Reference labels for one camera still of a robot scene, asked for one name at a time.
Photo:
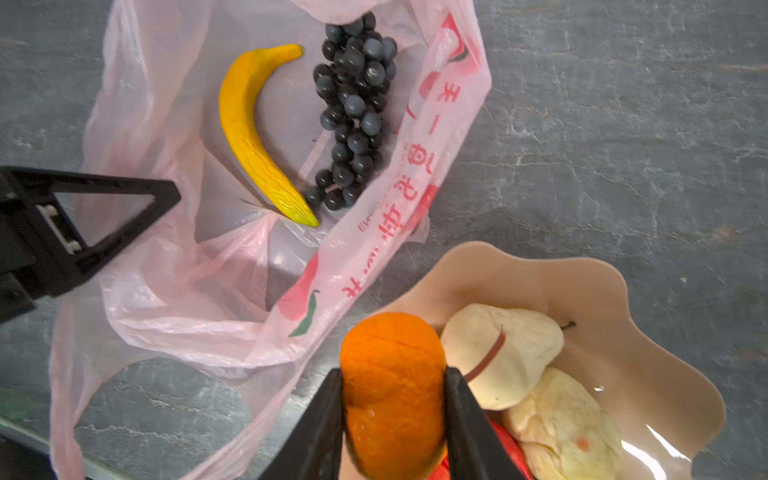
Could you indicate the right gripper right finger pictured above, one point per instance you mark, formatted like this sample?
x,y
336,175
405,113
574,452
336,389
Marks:
x,y
474,450

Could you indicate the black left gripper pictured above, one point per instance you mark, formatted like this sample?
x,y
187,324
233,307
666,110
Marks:
x,y
59,229

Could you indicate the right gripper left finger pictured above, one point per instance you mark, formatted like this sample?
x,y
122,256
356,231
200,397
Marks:
x,y
313,450

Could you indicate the pale yellow fake fruit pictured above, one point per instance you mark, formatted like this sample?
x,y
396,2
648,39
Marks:
x,y
563,432

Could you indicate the beige fake potato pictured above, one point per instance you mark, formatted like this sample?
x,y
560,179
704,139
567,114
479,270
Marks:
x,y
500,352

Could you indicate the orange fake fruit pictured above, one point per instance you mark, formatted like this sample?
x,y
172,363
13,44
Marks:
x,y
393,367

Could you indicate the pink plastic bag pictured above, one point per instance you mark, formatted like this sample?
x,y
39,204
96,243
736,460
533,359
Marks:
x,y
221,282

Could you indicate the pink scalloped bowl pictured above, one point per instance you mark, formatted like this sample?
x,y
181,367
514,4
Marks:
x,y
665,410

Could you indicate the yellow fake banana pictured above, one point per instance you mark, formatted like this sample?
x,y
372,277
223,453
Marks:
x,y
238,94

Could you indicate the dark fake grape bunch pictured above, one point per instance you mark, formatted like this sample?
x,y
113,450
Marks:
x,y
354,82

